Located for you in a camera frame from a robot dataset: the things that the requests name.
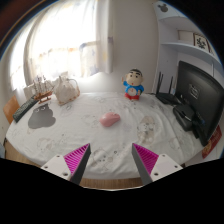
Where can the wooden sailing ship model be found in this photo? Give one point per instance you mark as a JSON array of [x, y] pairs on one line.
[[43, 90]]

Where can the white star-print curtain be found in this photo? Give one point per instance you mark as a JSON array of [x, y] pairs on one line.
[[66, 40]]

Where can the white printed tablecloth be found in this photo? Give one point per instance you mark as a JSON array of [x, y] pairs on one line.
[[110, 143]]

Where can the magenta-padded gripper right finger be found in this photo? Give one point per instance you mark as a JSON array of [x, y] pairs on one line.
[[146, 159]]

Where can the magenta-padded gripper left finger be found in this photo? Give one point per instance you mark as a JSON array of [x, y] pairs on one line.
[[75, 159]]

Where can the red printed packet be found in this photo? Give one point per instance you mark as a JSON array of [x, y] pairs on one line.
[[212, 142]]

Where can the black cat-shaped mouse pad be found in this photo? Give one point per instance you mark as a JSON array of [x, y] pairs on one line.
[[40, 118]]

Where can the large white conch shell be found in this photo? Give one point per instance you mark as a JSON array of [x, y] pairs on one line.
[[66, 90]]

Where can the black keyboard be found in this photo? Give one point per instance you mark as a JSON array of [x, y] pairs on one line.
[[24, 109]]

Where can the cartoon boy figure clock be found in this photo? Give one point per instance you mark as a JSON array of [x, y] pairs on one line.
[[134, 85]]

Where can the orange wooden chair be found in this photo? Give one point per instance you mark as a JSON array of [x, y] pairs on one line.
[[10, 109]]

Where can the white wall shelf unit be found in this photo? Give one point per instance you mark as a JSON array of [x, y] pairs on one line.
[[186, 46]]

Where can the black box device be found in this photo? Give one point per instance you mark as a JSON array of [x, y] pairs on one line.
[[184, 116]]

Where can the black router with antennas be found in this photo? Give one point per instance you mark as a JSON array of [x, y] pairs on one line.
[[168, 98]]

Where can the black computer monitor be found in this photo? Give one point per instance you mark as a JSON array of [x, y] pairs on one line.
[[200, 93]]

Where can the pink computer mouse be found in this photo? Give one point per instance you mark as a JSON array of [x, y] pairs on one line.
[[110, 119]]

